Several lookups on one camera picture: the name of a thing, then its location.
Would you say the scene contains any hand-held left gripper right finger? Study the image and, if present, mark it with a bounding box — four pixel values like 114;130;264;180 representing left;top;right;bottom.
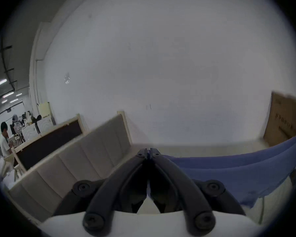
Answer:
147;148;246;237

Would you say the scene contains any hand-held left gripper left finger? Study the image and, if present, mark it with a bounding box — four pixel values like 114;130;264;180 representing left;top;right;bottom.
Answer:
53;148;148;236

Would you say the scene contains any blue shirt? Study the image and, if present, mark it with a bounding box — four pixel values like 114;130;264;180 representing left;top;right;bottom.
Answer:
161;131;296;208

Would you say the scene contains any beige padded headboard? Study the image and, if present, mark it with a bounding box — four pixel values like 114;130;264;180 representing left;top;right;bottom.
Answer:
8;114;132;223

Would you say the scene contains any pale wooden chair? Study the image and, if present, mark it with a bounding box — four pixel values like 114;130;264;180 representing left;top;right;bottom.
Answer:
1;155;26;181

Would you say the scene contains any standing fan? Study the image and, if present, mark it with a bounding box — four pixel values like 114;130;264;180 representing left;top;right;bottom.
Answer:
13;122;26;145

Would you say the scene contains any brown cardboard carton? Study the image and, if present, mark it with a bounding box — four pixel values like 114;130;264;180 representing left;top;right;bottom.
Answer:
263;91;296;147

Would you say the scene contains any dark board with pale frame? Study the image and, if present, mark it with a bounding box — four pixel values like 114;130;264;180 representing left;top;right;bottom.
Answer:
11;117;83;171

